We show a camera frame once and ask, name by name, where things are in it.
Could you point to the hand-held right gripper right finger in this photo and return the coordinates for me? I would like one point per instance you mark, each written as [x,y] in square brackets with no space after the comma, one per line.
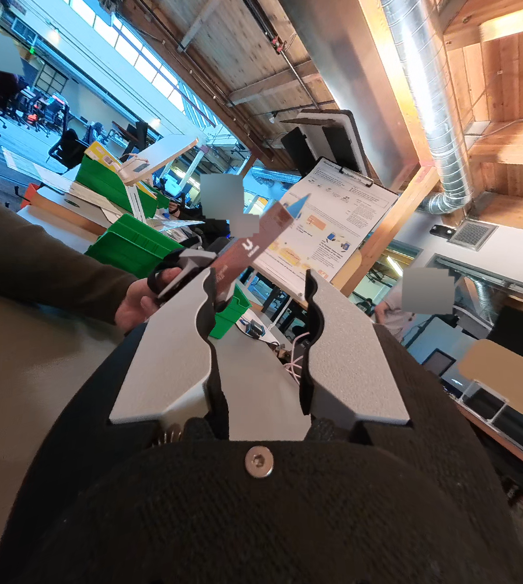
[348,360]

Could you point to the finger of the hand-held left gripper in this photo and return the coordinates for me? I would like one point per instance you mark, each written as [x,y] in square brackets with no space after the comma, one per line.
[188,271]

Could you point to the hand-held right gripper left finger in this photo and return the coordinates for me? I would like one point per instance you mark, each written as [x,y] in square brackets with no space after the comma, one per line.
[170,356]

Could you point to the brown box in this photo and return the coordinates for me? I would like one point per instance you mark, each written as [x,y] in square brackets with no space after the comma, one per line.
[248,253]

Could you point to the person's left forearm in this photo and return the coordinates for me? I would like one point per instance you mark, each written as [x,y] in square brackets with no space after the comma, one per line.
[37,255]

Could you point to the person's left hand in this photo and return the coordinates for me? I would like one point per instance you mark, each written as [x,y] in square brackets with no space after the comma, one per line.
[138,305]

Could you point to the green plastic bin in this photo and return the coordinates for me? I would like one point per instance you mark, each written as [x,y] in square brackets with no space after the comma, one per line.
[138,246]
[229,315]
[111,187]

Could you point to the white desk lamp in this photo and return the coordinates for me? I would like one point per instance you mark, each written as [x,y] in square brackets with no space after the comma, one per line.
[161,157]

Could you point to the yellow plastic bin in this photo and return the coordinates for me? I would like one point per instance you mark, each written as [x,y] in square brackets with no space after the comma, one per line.
[101,155]

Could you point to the clipboard with instruction sheet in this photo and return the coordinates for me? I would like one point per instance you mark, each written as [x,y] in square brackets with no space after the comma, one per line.
[339,219]

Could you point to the black office chair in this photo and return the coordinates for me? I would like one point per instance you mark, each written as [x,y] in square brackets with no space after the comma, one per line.
[67,150]

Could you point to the black and white foam board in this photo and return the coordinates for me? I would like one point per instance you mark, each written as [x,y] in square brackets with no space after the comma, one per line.
[330,141]

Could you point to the metal wall vent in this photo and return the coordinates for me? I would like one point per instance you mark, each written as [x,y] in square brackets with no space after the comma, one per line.
[471,235]

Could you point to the silver ventilation duct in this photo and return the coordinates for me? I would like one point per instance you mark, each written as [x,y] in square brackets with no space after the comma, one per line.
[430,114]

